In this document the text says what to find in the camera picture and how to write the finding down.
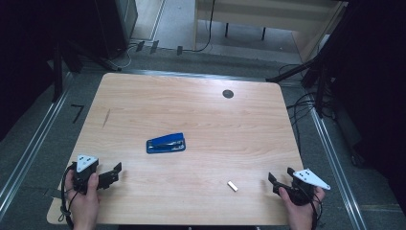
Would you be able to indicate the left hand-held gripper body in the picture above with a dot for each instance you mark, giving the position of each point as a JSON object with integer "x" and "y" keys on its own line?
{"x": 85, "y": 163}

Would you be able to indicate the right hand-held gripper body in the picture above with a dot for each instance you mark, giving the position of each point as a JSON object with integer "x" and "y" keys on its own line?
{"x": 308, "y": 179}

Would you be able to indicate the blue stapler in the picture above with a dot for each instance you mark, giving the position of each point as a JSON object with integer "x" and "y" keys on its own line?
{"x": 166, "y": 143}

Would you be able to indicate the person's right hand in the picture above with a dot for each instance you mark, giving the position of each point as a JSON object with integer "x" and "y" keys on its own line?
{"x": 300, "y": 214}

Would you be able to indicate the person's left hand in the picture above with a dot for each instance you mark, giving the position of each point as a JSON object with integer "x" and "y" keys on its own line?
{"x": 84, "y": 206}

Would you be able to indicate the black metal stand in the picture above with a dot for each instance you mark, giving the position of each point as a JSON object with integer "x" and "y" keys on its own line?
{"x": 320, "y": 89}
{"x": 57, "y": 70}

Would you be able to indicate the black round table grommet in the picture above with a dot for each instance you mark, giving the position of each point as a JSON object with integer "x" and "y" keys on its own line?
{"x": 228, "y": 94}

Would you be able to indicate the dark curtain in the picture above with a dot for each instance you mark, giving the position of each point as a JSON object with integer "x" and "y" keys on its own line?
{"x": 376, "y": 80}
{"x": 25, "y": 48}

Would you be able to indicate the small black floor block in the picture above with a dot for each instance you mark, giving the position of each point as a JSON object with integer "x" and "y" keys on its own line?
{"x": 154, "y": 47}
{"x": 140, "y": 46}

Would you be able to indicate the dark cabinet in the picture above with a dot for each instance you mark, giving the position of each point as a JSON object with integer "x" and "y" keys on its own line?
{"x": 123, "y": 19}

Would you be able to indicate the light wooden bench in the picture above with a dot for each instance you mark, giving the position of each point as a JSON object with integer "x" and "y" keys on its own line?
{"x": 255, "y": 14}

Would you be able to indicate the metal floor rail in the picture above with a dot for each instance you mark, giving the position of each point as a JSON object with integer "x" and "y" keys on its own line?
{"x": 30, "y": 153}
{"x": 191, "y": 75}
{"x": 338, "y": 172}

